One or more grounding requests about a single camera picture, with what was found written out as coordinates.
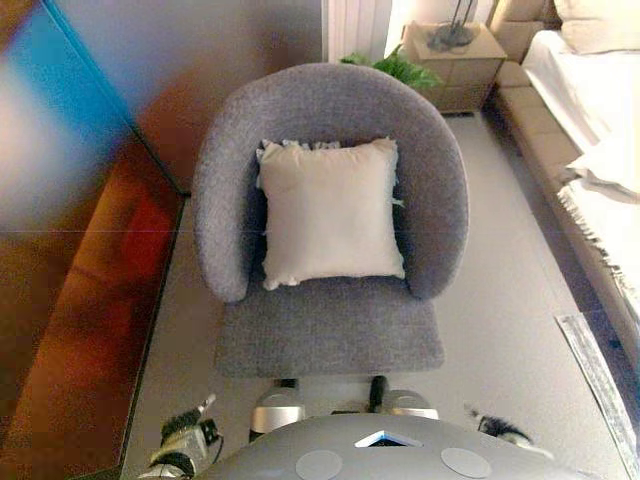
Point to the grey robot torso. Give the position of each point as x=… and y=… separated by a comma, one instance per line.
x=380, y=455

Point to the silver robot leg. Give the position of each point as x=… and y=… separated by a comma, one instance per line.
x=277, y=412
x=412, y=405

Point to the silver robot right leg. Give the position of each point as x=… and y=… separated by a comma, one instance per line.
x=412, y=405

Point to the white bed sheet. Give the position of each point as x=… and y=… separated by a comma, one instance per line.
x=585, y=95

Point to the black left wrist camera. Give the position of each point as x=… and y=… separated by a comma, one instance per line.
x=211, y=432

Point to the silver robot left leg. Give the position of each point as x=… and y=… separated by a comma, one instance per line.
x=277, y=412

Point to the green leafy plant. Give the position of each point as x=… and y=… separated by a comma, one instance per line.
x=400, y=67

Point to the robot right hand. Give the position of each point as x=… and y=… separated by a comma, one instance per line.
x=500, y=427

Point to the cream fringed blanket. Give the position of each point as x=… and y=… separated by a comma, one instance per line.
x=610, y=230

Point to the grey patterned rug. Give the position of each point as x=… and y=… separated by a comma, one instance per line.
x=595, y=370

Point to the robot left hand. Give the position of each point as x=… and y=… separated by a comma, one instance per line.
x=182, y=425

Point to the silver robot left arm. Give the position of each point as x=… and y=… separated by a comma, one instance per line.
x=175, y=462

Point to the white bed pillow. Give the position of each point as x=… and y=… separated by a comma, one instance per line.
x=600, y=25

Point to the glossy dark wardrobe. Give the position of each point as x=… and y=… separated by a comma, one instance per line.
x=65, y=250

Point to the white fringed cushion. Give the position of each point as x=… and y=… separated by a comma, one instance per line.
x=330, y=215

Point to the light wooden bedside table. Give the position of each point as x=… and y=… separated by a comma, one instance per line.
x=460, y=75

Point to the white ribbed curtain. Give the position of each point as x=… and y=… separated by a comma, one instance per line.
x=357, y=27

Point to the beige upholstered bed frame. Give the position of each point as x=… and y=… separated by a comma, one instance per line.
x=535, y=130

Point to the grey upholstered armchair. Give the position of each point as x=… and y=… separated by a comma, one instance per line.
x=330, y=330

